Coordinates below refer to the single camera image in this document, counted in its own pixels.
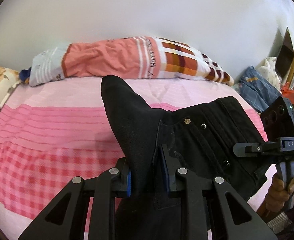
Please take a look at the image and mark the orange red cloth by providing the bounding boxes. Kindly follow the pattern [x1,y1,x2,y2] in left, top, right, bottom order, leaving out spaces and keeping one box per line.
[281,82,294,104]

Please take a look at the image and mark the brown wooden furniture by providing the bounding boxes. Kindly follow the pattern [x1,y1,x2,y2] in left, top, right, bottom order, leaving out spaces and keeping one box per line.
[276,27,294,123]

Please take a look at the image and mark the white floral cloth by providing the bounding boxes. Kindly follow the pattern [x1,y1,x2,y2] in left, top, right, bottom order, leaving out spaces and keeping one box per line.
[256,57,281,90]

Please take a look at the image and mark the right hand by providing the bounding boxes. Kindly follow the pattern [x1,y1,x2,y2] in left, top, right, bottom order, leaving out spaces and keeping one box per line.
[264,173,294,213]

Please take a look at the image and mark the pink checked bed sheet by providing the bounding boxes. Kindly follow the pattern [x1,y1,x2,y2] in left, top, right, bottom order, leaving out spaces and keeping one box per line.
[0,76,277,240]

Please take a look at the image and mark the blue plaid cloth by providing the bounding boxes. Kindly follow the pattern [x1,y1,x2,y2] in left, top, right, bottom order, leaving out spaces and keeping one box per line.
[239,66,281,113]

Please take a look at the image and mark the black pants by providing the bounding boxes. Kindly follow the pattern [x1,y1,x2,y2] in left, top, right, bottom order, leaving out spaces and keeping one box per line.
[101,75,269,239]

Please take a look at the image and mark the orange plaid quilt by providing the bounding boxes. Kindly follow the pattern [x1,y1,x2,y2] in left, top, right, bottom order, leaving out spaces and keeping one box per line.
[19,36,234,87]

